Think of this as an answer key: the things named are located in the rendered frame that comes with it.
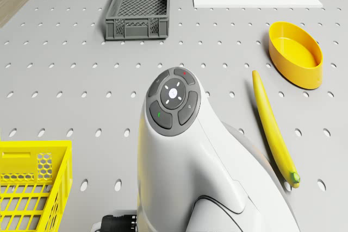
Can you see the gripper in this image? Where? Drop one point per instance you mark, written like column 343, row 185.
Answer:
column 119, row 222

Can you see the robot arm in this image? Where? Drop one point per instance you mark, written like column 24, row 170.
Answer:
column 190, row 166

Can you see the yellow basket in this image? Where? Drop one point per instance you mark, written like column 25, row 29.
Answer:
column 30, row 188

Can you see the banana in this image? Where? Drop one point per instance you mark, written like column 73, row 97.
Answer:
column 272, row 131

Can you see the dark grey basket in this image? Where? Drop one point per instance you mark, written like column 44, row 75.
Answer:
column 136, row 29

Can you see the yellow bowl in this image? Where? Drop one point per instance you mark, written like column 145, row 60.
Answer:
column 296, row 52

